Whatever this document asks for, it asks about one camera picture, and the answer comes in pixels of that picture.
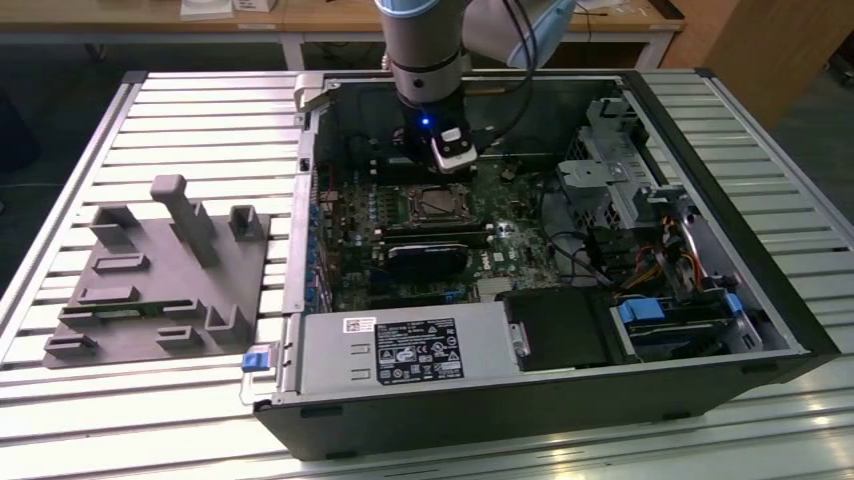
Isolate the CPU socket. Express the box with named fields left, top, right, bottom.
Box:
left=398, top=182, right=484, bottom=225

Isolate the black RAM slot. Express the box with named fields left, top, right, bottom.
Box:
left=381, top=223, right=488, bottom=237
left=384, top=232, right=497, bottom=247

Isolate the black expansion slot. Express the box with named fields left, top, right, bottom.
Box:
left=370, top=293, right=450, bottom=308

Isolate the grey case latch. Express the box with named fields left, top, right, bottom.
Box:
left=293, top=72, right=343, bottom=114

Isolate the black graphics card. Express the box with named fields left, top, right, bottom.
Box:
left=384, top=242, right=473, bottom=279

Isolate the wooden desk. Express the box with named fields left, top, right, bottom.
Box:
left=0, top=0, right=686, bottom=71

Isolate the grey metal disk bay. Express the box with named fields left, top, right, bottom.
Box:
left=553, top=97, right=697, bottom=231

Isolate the green motherboard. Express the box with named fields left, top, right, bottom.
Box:
left=310, top=147, right=593, bottom=312

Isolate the black plastic shroud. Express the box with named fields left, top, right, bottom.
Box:
left=500, top=287, right=628, bottom=374

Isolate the grey power supply unit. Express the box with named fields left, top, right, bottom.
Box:
left=293, top=299, right=530, bottom=397

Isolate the grey parts rack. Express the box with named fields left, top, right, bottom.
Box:
left=41, top=174, right=274, bottom=370

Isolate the blue disk carrier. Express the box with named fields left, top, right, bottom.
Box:
left=617, top=297, right=669, bottom=327

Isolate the wooden cabinet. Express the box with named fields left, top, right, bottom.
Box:
left=660, top=0, right=854, bottom=129

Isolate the black disk drive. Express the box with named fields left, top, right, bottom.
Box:
left=626, top=319, right=737, bottom=362

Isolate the green RAM stick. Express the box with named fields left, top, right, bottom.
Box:
left=90, top=307, right=166, bottom=319

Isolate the black PC case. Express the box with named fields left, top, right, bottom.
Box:
left=251, top=68, right=841, bottom=461

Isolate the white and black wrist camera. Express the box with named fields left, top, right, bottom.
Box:
left=430, top=127, right=482, bottom=176

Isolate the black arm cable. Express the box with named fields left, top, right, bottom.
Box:
left=477, top=0, right=542, bottom=149

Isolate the black wire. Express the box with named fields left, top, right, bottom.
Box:
left=541, top=227, right=624, bottom=290

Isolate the yellow and red wire bundle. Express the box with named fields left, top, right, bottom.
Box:
left=626, top=214, right=710, bottom=301

